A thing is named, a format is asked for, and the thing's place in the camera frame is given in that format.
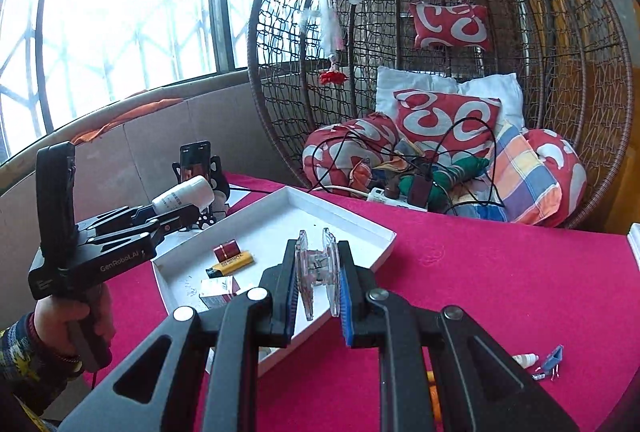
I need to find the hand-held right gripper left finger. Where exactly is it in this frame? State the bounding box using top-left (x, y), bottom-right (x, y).
top-left (57, 239), bottom-right (301, 432)

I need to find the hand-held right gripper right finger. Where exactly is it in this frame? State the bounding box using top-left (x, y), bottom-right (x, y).
top-left (336, 239), bottom-right (581, 432)

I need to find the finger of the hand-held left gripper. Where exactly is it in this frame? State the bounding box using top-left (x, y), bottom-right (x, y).
top-left (75, 205), bottom-right (161, 235)
top-left (85, 203), bottom-right (202, 247)

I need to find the white plastic bottle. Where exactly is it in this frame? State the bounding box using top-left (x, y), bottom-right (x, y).
top-left (151, 175), bottom-right (216, 215)

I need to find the clear plastic hair clip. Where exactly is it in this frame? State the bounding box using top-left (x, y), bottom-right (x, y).
top-left (295, 227), bottom-right (342, 320)

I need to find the white tray box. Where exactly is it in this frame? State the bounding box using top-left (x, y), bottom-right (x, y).
top-left (150, 185), bottom-right (397, 373)

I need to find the person's left forearm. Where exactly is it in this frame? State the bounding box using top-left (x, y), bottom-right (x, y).
top-left (0, 312), bottom-right (83, 432)

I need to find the person's left hand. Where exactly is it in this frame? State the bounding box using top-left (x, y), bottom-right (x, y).
top-left (32, 285), bottom-right (116, 358)

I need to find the black polka dot phone stand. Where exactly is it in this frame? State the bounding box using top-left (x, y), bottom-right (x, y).
top-left (172, 155), bottom-right (231, 230)

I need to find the yellow lighter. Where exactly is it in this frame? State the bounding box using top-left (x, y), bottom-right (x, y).
top-left (206, 251), bottom-right (254, 279)

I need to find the black smartphone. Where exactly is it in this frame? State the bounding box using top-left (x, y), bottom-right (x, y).
top-left (180, 141), bottom-right (212, 185)

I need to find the small dark red box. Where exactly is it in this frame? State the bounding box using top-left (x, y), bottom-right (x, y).
top-left (213, 239), bottom-right (241, 261)

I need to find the small red white box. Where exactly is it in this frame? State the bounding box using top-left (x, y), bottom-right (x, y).
top-left (199, 275), bottom-right (241, 310)

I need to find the cardboard panel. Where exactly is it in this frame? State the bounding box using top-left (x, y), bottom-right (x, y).
top-left (0, 85), bottom-right (266, 263)

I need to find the orange cloth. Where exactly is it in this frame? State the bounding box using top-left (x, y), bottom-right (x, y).
top-left (70, 97), bottom-right (186, 145)

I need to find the white power strip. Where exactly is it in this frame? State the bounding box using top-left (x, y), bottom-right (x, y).
top-left (367, 186), bottom-right (431, 213)

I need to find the orange object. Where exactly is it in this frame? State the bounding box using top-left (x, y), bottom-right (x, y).
top-left (425, 369), bottom-right (443, 423)

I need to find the magenta tablecloth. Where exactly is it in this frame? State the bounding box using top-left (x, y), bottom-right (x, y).
top-left (90, 169), bottom-right (640, 432)

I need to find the round red white seat cushion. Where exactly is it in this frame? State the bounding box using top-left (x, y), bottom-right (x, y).
top-left (525, 129), bottom-right (587, 228)
top-left (302, 112), bottom-right (401, 198)

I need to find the green cloth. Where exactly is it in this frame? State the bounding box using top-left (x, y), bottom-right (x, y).
top-left (397, 155), bottom-right (488, 205)

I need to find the small blue clip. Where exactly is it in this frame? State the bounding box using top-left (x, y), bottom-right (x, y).
top-left (542, 344), bottom-right (565, 375)

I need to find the plaid cloth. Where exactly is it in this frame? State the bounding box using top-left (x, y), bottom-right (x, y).
top-left (487, 119), bottom-right (563, 225)

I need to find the white pillow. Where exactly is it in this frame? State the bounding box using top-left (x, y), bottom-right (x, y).
top-left (375, 66), bottom-right (525, 133)

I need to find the small red white cushion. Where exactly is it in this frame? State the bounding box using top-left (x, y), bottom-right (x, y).
top-left (409, 0), bottom-right (492, 50)

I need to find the wicker hanging chair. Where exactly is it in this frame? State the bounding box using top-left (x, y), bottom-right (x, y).
top-left (247, 0), bottom-right (635, 230)

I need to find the black cable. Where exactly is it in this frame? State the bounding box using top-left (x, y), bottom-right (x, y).
top-left (307, 117), bottom-right (506, 215)

